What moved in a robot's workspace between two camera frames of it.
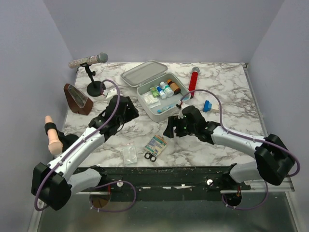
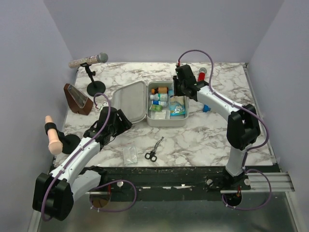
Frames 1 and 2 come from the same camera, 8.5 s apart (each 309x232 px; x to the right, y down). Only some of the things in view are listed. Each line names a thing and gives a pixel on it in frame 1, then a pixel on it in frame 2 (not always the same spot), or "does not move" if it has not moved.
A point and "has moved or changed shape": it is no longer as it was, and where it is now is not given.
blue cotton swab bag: [165, 108] → [177, 106]
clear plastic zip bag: [129, 154] does not move
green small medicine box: [154, 91] → [157, 108]
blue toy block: [207, 106] does not move
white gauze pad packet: [151, 101] → [165, 114]
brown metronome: [78, 103] does not move
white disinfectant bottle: [168, 91] → [159, 96]
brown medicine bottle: [174, 87] has moved or changed shape
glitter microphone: [100, 57] does not move
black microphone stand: [94, 89] does not move
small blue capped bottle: [162, 94] → [156, 102]
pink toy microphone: [55, 146] does not move
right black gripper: [173, 121] → [177, 93]
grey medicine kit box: [159, 93] has moved or changed shape
